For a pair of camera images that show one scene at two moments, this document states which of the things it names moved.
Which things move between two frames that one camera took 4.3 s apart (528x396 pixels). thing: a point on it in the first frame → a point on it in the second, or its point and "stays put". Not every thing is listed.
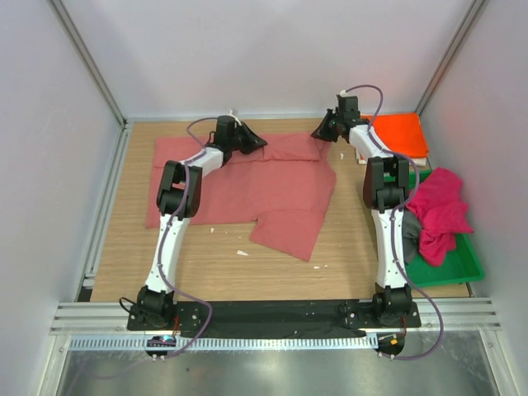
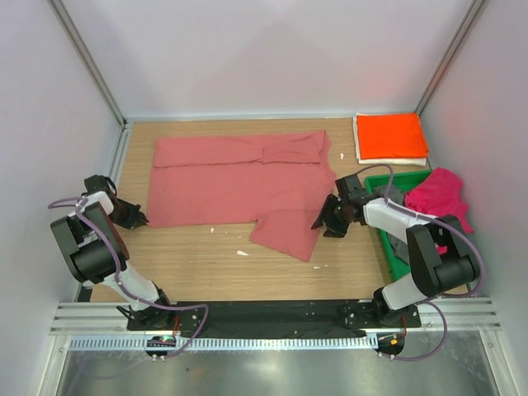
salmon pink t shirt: x=286 y=189 stays put
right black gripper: x=322 y=132 → x=335 y=229
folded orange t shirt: x=402 y=132 stays put
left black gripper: x=253 y=142 → x=135 y=219
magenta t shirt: x=440 y=212 stays put
